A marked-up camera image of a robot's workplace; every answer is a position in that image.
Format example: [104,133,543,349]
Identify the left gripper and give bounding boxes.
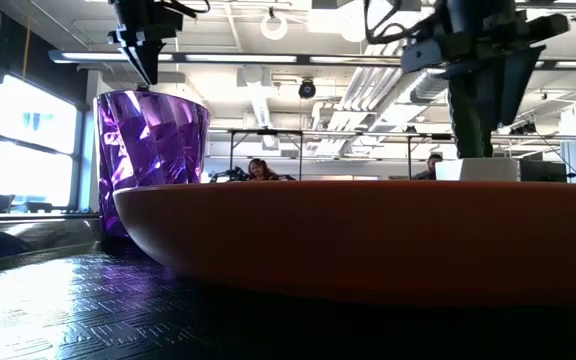
[106,0,185,85]

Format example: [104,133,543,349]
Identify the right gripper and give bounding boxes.
[440,0,572,160]

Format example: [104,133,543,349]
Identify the purple faceted plastic cup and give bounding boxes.
[93,89,212,241]

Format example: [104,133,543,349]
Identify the orange oval plate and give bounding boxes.
[112,179,576,307]

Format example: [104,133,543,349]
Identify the black textured tray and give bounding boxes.
[0,214,576,360]

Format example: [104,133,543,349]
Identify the white box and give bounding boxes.
[435,157,520,182]

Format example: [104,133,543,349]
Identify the black monitor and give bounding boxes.
[519,159,568,183]

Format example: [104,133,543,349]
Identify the person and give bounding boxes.
[411,152,444,181]
[246,157,280,182]

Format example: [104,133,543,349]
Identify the long ceiling light bar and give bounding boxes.
[47,48,576,70]

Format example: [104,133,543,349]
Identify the large window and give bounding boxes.
[0,74,79,209]

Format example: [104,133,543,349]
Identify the silver air duct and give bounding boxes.
[410,69,452,104]

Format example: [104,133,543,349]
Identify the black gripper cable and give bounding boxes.
[165,0,212,20]
[362,0,442,47]

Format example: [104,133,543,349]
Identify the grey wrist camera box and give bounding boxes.
[400,38,449,75]

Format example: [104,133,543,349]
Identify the white ring lamp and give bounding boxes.
[260,12,289,41]

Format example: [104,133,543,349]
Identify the black background table frame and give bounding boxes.
[227,127,305,181]

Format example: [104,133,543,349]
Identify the black dome camera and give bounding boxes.
[297,78,318,100]

